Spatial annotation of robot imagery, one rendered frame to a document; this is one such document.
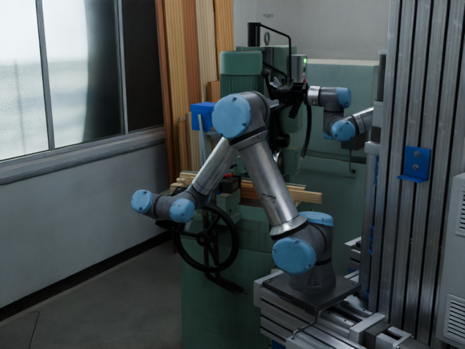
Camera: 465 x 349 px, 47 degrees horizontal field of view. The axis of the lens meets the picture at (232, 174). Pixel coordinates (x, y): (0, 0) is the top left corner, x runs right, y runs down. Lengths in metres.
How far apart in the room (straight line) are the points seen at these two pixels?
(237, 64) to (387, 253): 0.96
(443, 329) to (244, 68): 1.20
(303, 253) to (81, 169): 2.19
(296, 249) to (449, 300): 0.43
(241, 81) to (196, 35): 1.90
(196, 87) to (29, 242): 1.64
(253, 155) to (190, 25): 2.60
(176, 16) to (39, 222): 1.64
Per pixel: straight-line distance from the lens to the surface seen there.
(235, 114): 1.46
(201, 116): 3.17
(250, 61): 2.18
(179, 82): 3.82
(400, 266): 1.68
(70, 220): 3.47
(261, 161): 1.49
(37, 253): 3.37
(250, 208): 2.17
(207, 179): 1.73
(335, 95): 2.01
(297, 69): 2.46
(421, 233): 1.61
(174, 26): 3.81
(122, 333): 3.09
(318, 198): 2.23
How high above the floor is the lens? 1.59
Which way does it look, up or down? 15 degrees down
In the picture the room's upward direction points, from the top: straight up
